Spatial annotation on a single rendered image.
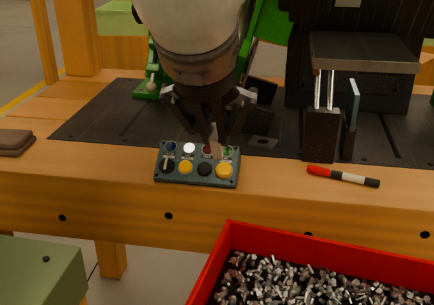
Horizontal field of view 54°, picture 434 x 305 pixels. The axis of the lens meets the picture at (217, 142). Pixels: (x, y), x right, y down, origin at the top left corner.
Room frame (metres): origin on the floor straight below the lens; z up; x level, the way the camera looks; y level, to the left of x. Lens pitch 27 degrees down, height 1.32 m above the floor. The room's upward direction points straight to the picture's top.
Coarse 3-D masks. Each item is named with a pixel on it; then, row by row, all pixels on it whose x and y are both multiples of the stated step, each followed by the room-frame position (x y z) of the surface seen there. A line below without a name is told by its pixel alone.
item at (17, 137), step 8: (0, 136) 0.78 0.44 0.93; (8, 136) 0.78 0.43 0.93; (16, 136) 0.78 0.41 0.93; (24, 136) 0.78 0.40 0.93; (32, 136) 0.81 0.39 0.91; (0, 144) 0.75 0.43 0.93; (8, 144) 0.75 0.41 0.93; (16, 144) 0.75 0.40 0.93; (24, 144) 0.77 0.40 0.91; (0, 152) 0.74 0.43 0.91; (8, 152) 0.74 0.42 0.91; (16, 152) 0.74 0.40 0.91
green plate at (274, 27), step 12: (264, 0) 0.85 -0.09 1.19; (276, 0) 0.85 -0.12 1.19; (264, 12) 0.85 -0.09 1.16; (276, 12) 0.85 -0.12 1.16; (288, 12) 0.85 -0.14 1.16; (252, 24) 0.85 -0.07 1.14; (264, 24) 0.85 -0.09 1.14; (276, 24) 0.85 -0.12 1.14; (288, 24) 0.85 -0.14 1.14; (252, 36) 0.85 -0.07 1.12; (264, 36) 0.85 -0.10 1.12; (276, 36) 0.85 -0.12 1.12; (288, 36) 0.85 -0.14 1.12
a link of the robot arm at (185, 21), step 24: (144, 0) 0.36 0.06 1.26; (168, 0) 0.35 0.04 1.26; (192, 0) 0.35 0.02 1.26; (216, 0) 0.36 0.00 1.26; (240, 0) 0.40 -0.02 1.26; (144, 24) 0.39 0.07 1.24; (168, 24) 0.37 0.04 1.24; (192, 24) 0.36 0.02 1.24; (216, 24) 0.38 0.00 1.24; (168, 48) 0.40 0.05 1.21; (192, 48) 0.39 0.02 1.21
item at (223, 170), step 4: (220, 164) 0.65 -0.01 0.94; (224, 164) 0.65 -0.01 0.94; (228, 164) 0.65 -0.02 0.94; (216, 168) 0.64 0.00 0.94; (220, 168) 0.64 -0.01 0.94; (224, 168) 0.64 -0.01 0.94; (228, 168) 0.64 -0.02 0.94; (216, 172) 0.64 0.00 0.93; (220, 172) 0.63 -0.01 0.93; (224, 172) 0.63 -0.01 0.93; (228, 172) 0.63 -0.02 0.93; (220, 176) 0.63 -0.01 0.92; (224, 176) 0.63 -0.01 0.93; (228, 176) 0.63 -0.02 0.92
